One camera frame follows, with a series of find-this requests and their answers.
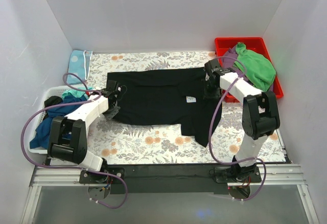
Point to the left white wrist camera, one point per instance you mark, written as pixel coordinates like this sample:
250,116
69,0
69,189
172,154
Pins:
94,92

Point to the purple t-shirt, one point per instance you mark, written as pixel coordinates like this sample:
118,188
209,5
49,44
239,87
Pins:
228,60

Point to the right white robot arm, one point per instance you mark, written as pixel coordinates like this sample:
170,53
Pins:
260,118

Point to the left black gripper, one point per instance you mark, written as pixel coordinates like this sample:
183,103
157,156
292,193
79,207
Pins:
114,107

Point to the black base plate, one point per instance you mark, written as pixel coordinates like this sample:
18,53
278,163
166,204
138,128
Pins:
171,178

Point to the blue t-shirt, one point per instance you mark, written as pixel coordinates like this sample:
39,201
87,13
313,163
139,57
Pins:
41,138

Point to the red plastic bin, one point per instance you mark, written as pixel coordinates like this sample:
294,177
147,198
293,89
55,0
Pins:
257,44

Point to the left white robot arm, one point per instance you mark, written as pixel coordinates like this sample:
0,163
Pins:
68,134

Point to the aluminium mounting rail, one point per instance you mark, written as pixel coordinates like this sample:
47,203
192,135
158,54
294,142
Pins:
277,174

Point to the floral table mat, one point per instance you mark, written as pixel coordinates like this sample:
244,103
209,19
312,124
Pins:
125,144

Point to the teal t-shirt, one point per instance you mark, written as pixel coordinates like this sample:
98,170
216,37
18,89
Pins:
75,93

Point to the blue polka dot cloth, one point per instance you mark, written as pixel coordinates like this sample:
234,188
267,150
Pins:
79,63

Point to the green t-shirt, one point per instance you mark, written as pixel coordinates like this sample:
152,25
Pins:
258,69

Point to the black t-shirt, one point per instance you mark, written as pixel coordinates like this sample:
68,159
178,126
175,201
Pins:
168,97

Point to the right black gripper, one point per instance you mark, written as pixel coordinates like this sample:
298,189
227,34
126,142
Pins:
209,87

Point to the white laundry basket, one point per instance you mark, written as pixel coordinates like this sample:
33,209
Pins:
54,91

